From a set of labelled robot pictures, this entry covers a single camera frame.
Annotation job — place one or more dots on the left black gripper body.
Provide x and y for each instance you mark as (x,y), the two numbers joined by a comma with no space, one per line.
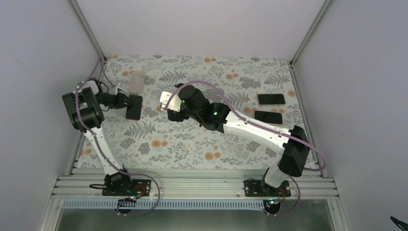
(114,103)

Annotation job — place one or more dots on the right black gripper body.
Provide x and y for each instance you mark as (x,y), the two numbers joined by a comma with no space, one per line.
(174,116)

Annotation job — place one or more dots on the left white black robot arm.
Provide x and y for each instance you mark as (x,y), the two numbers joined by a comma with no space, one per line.
(85,114)

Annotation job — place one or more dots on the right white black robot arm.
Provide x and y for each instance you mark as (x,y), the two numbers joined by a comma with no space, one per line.
(189,102)

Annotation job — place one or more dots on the cased black phone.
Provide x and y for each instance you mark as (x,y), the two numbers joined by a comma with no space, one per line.
(271,99)
(268,117)

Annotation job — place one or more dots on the floral patterned table mat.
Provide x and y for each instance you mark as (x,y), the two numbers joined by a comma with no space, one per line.
(155,142)

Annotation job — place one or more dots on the black object bottom corner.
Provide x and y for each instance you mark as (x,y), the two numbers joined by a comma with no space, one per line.
(400,224)

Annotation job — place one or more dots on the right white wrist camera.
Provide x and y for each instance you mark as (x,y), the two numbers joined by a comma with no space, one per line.
(173,104)

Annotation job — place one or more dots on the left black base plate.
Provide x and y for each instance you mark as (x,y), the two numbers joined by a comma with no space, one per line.
(138,187)

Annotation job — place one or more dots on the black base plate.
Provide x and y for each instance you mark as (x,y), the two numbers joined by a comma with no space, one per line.
(254,188)
(138,187)

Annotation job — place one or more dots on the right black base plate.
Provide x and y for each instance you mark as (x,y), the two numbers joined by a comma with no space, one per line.
(254,188)

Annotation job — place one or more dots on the left aluminium corner post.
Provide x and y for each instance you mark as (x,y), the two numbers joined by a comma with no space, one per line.
(90,35)

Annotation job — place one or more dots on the aluminium corner post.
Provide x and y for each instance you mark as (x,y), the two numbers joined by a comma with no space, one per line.
(310,32)
(90,35)

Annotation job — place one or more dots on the grey slotted cable duct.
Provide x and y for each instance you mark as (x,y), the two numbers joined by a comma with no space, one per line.
(233,204)

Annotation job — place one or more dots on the right aluminium corner post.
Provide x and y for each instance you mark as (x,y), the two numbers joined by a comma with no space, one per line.
(310,32)

